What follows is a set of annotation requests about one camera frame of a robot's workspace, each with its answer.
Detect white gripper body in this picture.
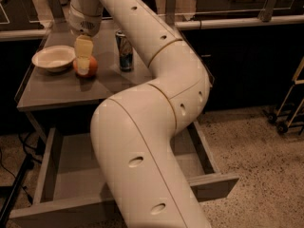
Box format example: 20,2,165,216
68,5,104,37

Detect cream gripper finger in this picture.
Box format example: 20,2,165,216
74,35,93,75

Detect orange fruit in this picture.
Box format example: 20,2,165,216
73,56,98,78

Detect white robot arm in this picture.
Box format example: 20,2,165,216
69,0,211,228

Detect grey open drawer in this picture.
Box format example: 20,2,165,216
9,122,239,228

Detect white bowl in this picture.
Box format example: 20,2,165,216
31,46,75,72

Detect blue silver drink can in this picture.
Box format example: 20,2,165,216
115,30,133,72

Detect grey cabinet table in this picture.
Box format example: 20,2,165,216
14,15,216,138

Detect black stand leg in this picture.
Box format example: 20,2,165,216
0,155,34,228

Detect wheeled cart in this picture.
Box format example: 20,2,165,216
264,57,304,134

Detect black cables on floor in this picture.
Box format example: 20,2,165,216
0,131,44,204

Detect white horizontal rail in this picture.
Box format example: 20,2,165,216
175,15,304,30

